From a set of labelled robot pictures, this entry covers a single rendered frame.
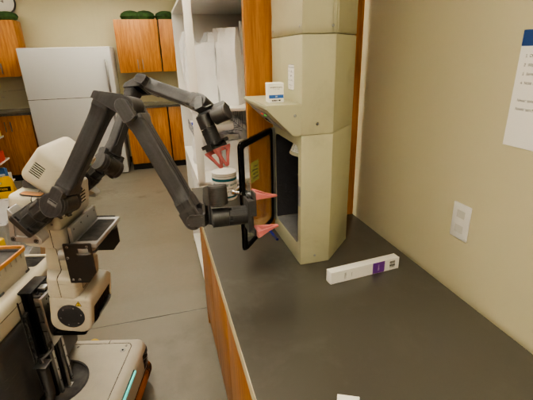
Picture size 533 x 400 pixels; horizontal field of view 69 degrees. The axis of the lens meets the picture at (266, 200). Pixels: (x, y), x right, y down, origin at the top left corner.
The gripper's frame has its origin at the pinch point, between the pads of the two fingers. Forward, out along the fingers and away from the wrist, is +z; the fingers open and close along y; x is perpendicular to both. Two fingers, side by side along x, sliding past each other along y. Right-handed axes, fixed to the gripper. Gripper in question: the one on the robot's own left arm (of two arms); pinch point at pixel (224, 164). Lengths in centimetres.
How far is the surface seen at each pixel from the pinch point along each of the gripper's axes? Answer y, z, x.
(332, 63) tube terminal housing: -46, -16, -21
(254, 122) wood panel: 0.2, -10.7, -21.4
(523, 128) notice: -87, 19, -29
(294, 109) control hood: -36.0, -8.0, -8.9
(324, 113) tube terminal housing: -39.2, -3.5, -17.3
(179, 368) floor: 92, 98, 21
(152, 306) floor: 152, 75, 4
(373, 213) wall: -14, 45, -53
